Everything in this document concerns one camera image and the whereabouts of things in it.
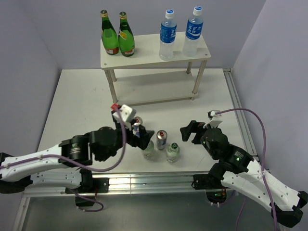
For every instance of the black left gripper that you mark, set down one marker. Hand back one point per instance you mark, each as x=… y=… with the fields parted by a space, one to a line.
x=145 y=136

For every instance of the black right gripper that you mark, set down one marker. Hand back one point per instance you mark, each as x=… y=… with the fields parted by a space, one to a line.
x=193 y=126

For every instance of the clear chang bottle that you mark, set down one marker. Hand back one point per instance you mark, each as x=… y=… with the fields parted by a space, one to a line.
x=149 y=151
x=173 y=152

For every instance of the red bull can front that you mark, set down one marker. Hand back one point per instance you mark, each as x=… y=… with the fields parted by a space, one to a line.
x=161 y=139

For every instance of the red bull can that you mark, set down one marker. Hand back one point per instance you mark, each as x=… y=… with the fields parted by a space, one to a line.
x=161 y=139
x=138 y=122

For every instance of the large pocari sweat bottle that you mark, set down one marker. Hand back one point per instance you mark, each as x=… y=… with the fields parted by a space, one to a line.
x=193 y=32

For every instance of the small pocari sweat bottle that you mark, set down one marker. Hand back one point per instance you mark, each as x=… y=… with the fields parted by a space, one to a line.
x=167 y=35

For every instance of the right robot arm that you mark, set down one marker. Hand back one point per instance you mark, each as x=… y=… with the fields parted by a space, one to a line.
x=237 y=169

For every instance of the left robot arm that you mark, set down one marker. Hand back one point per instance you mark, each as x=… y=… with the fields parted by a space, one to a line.
x=69 y=164

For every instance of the white two-tier shelf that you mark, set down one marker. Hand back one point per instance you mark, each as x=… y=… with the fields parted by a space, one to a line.
x=144 y=78

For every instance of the red bull can rear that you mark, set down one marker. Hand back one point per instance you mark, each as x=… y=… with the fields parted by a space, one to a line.
x=138 y=122

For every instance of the green glass bottle right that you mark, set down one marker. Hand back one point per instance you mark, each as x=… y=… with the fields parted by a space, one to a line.
x=125 y=36

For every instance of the green glass bottle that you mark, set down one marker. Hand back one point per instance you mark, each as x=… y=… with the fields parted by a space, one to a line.
x=108 y=35
x=125 y=36

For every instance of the green glass bottle left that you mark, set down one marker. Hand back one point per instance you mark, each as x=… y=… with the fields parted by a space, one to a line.
x=108 y=35

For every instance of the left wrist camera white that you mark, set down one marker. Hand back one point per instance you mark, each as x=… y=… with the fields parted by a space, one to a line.
x=128 y=113

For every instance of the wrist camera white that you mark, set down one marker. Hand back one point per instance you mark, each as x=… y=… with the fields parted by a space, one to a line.
x=215 y=119
x=128 y=113

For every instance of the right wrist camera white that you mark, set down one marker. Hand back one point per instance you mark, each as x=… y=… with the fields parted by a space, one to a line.
x=215 y=119

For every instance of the aluminium rail frame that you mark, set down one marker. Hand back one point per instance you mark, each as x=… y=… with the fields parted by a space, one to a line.
x=143 y=194

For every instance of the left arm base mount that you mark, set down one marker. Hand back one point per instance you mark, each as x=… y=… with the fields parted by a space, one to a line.
x=86 y=197

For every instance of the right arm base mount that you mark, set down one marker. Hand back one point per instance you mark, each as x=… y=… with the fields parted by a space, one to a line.
x=216 y=194

